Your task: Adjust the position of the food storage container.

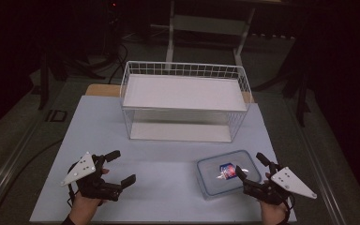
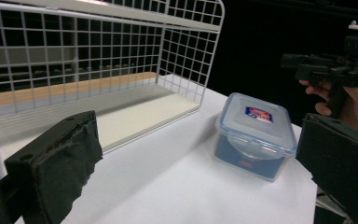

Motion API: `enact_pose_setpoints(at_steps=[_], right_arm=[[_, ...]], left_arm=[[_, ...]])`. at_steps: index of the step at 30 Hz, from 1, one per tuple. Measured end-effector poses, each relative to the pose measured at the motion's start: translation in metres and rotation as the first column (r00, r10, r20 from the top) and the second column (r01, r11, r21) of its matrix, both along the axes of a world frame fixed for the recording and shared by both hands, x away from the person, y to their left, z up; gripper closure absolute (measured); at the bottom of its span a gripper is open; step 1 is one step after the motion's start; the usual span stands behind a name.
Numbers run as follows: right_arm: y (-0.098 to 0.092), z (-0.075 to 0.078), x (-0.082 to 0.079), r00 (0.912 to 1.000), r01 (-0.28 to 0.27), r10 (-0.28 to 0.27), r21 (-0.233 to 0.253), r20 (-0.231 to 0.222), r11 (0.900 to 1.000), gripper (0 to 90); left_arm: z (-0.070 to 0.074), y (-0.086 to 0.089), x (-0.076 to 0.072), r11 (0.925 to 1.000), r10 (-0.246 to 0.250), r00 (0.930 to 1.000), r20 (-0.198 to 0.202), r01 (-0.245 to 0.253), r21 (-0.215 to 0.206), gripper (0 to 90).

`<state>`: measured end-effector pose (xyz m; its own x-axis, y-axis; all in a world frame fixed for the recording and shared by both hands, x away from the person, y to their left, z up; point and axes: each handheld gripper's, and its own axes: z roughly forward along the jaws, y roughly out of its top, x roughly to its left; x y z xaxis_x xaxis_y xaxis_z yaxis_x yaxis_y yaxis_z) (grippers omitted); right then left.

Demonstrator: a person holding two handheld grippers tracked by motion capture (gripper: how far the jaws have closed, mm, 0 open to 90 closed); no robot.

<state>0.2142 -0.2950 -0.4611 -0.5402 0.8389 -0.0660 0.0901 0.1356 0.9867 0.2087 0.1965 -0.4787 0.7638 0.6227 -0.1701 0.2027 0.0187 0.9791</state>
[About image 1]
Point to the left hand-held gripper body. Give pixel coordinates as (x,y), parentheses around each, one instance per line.
(79,170)

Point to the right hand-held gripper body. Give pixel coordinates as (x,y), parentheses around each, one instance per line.
(289,182)

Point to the clear plastic box blue-rimmed lid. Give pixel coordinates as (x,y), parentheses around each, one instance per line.
(209,175)

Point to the person's right hand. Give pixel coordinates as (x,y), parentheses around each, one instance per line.
(275,214)

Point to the person's left hand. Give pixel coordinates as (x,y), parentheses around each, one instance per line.
(82,207)

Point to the blue and red snack packet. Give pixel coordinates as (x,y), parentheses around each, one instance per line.
(227,171)

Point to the pale blue table mat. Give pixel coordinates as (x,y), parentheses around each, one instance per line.
(106,131)

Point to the black square floor plate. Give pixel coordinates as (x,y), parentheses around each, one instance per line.
(56,115)

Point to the wooden table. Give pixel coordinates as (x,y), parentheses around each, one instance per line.
(103,90)

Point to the grey metal floor rail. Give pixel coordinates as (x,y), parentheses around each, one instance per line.
(9,165)
(318,162)

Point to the white metal frame stand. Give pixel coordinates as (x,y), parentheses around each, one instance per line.
(209,25)

